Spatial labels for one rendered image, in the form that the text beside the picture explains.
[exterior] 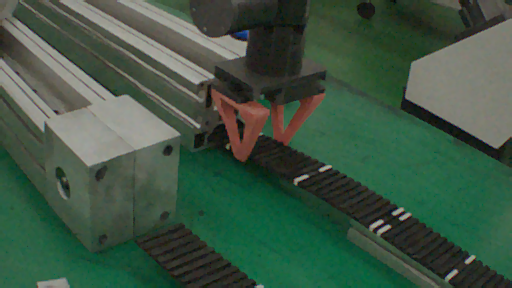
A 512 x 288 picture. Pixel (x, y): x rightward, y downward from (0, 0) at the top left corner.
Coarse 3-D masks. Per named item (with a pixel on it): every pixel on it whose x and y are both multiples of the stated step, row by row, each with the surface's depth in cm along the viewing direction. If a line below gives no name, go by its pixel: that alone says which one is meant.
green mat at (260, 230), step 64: (320, 128) 86; (384, 128) 89; (0, 192) 66; (192, 192) 71; (256, 192) 73; (384, 192) 76; (448, 192) 77; (0, 256) 57; (64, 256) 59; (128, 256) 61; (256, 256) 64; (320, 256) 65
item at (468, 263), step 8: (472, 256) 61; (464, 264) 60; (472, 264) 60; (480, 264) 60; (456, 272) 59; (464, 272) 59; (472, 272) 59; (448, 280) 58; (456, 280) 58; (464, 280) 58
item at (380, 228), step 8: (400, 208) 67; (384, 216) 66; (392, 216) 66; (400, 216) 66; (408, 216) 66; (376, 224) 64; (384, 224) 65; (392, 224) 64; (400, 224) 65; (376, 232) 64; (384, 232) 63
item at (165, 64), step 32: (32, 0) 102; (64, 0) 93; (96, 0) 100; (128, 0) 95; (64, 32) 97; (96, 32) 89; (128, 32) 84; (160, 32) 89; (192, 32) 86; (96, 64) 89; (128, 64) 83; (160, 64) 78; (192, 64) 77; (160, 96) 79; (192, 96) 76; (192, 128) 76
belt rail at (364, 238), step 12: (360, 228) 66; (360, 240) 66; (372, 240) 66; (384, 240) 64; (372, 252) 66; (384, 252) 64; (396, 252) 63; (396, 264) 63; (408, 264) 63; (420, 264) 61; (408, 276) 63; (420, 276) 61; (432, 276) 60
